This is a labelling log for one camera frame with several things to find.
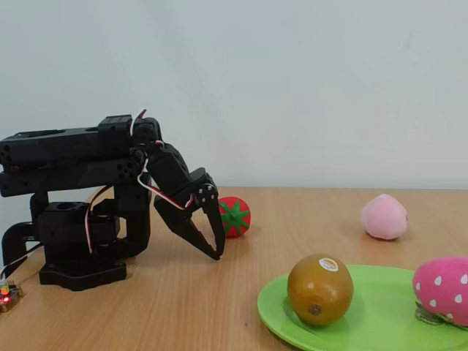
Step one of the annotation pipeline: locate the small controller circuit board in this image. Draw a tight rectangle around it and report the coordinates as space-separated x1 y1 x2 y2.
0 279 25 314

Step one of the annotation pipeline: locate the white red gripper servo cable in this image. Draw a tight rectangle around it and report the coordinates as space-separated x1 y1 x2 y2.
129 108 197 212

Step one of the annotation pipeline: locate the green oval plate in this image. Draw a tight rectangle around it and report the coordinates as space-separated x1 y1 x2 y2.
257 263 468 351

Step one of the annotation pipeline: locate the white red base servo cable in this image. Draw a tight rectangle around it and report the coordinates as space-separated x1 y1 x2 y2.
84 184 111 254

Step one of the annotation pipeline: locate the red toy tomato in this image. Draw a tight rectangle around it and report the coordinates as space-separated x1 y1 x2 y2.
218 196 252 239

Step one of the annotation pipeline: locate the black table clamp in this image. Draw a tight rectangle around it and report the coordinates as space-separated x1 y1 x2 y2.
1 221 42 272

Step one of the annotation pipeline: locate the pale pink plush peach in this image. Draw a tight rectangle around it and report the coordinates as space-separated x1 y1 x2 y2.
360 193 409 241

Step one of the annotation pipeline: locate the brown kiwi with sticker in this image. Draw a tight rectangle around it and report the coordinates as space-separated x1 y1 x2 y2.
287 253 355 327

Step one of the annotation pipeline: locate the pink white-dotted plush strawberry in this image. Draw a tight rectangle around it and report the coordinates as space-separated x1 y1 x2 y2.
412 255 468 332

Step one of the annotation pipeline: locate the white red board cable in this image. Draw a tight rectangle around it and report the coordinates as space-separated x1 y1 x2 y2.
0 243 45 282

